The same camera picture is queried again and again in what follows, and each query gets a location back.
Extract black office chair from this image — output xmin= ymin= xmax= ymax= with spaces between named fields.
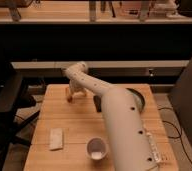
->
xmin=0 ymin=44 xmax=39 ymax=171

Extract dark round plate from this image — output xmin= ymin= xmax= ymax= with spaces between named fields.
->
xmin=128 ymin=88 xmax=145 ymax=113

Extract black floor cable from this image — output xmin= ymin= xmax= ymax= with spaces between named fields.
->
xmin=157 ymin=106 xmax=192 ymax=171

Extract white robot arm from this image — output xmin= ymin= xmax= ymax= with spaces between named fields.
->
xmin=65 ymin=62 xmax=160 ymax=171

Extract black rectangular block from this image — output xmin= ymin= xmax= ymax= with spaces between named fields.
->
xmin=93 ymin=96 xmax=101 ymax=113

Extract white paper cup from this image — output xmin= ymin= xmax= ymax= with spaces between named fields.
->
xmin=86 ymin=137 xmax=107 ymax=161

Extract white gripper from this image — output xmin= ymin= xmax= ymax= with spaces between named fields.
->
xmin=65 ymin=79 xmax=87 ymax=99

